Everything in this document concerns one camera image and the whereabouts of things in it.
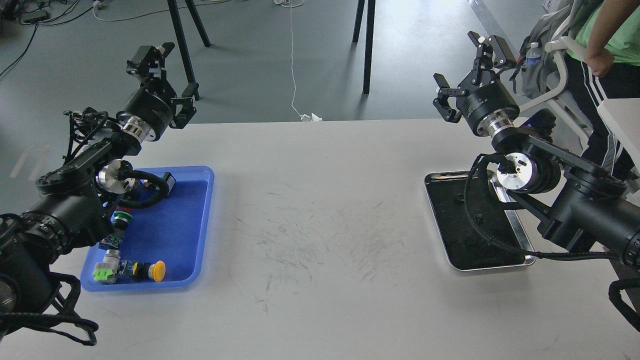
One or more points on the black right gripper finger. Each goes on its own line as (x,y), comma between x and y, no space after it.
(493,56)
(442,101)

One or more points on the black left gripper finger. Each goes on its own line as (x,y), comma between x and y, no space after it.
(148,65)
(186,103)

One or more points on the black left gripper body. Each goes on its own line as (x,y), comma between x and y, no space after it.
(145,116)

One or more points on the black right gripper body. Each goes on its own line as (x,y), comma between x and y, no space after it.
(483,102)

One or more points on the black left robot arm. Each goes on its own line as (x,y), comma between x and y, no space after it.
(79,198)

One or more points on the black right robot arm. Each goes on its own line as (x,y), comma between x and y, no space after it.
(530,198)

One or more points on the plastic water bottle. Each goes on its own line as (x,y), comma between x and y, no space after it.
(533,55)

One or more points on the grey backpack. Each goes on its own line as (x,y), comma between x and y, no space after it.
(568,19)

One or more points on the person in green shirt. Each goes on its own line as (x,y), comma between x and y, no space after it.
(608,70)

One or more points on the green round push button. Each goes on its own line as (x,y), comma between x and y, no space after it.
(121,220)

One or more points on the blue plastic tray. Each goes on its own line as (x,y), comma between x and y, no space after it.
(172,231)

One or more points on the black tripod legs right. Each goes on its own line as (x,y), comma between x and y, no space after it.
(369,37)

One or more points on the white side table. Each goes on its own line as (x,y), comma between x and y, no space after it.
(622,116)

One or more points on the silver metal tray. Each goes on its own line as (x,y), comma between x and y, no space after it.
(465,249)

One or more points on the yellow mushroom push button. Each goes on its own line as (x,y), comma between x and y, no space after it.
(155,272)

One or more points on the green square push button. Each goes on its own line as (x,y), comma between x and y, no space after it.
(109,269)

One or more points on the white chair frame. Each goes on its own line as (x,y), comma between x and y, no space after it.
(557,98)

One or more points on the black white rectangular switch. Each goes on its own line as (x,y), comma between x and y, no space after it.
(169,180)

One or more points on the blue black switch block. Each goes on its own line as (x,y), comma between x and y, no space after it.
(112,241)

